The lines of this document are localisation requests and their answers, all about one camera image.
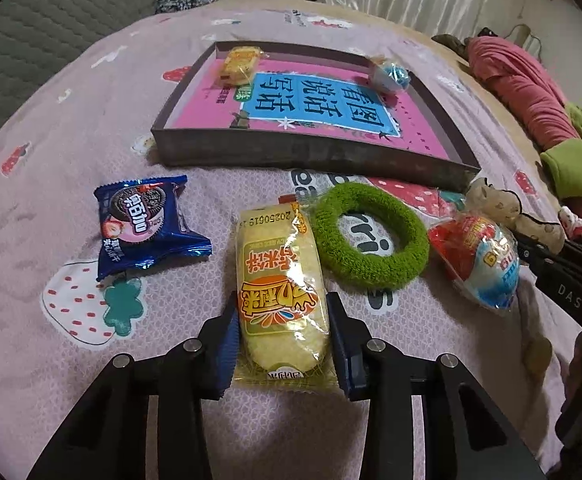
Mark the small wrapped surprise egg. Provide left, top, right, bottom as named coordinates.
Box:
left=369, top=58, right=410, bottom=94

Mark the yellow cake snack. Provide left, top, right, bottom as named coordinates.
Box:
left=235, top=200, right=337, bottom=391
left=218, top=46, right=264, bottom=87

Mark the yellow cake snack in tray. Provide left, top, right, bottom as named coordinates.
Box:
left=218, top=46, right=264, bottom=87

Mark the green fuzzy hair scrunchie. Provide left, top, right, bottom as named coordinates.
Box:
left=311, top=182, right=430, bottom=290

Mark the shallow dark cardboard tray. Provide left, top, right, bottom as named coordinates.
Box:
left=151, top=41, right=481, bottom=192

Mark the blue floral fabric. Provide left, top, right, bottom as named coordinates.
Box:
left=154, top=0, right=216, bottom=14

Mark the green fleece blanket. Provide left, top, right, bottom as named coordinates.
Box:
left=540, top=102, right=582, bottom=200

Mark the blue Oreo cookie packet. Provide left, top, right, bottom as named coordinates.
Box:
left=94, top=174, right=212, bottom=282

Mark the pink blue children's book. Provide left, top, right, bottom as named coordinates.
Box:
left=166, top=58, right=451, bottom=160

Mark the pink rolled quilt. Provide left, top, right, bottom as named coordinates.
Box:
left=468, top=36, right=582, bottom=218

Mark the red white small sock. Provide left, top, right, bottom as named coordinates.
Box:
left=558, top=206, right=582, bottom=245

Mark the large surprise egg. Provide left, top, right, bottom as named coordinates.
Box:
left=428, top=212, right=520, bottom=312

